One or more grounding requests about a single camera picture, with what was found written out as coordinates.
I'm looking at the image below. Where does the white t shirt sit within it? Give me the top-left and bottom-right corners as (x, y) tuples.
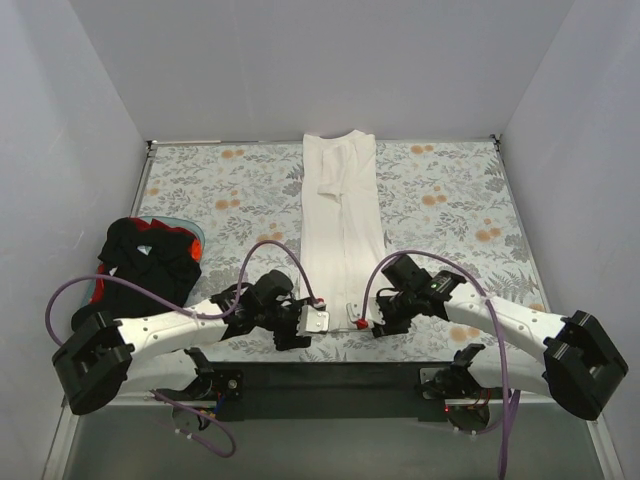
(299, 130), (386, 332)

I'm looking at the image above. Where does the purple cable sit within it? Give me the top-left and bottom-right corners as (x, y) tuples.
(360, 249), (522, 480)
(45, 240), (326, 459)

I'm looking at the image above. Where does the aluminium frame rail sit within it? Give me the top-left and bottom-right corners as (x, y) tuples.
(63, 363), (601, 407)

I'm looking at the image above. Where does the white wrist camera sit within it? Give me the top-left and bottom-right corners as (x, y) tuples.
(346, 303), (371, 330)
(297, 298), (330, 336)

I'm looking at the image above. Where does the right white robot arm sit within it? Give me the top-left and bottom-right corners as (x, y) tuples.
(372, 250), (629, 420)

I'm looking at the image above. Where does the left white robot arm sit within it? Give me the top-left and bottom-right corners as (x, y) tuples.
(52, 270), (327, 415)

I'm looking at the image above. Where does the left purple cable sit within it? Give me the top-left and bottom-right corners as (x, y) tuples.
(45, 240), (326, 459)

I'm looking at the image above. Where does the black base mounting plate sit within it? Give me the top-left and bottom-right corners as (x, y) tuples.
(160, 362), (448, 422)

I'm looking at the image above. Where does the black t shirt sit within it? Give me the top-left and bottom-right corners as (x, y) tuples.
(71, 217), (202, 330)

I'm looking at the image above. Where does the light blue t shirt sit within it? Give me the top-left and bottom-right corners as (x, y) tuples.
(81, 216), (206, 307)

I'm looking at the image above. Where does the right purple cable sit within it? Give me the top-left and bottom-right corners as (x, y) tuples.
(360, 249), (522, 480)

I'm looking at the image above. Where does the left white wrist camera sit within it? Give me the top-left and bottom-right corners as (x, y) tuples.
(297, 298), (330, 336)

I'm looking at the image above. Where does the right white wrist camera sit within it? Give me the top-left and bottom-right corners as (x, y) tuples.
(346, 303), (371, 330)

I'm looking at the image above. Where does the red t shirt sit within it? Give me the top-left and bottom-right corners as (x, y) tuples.
(97, 217), (202, 305)

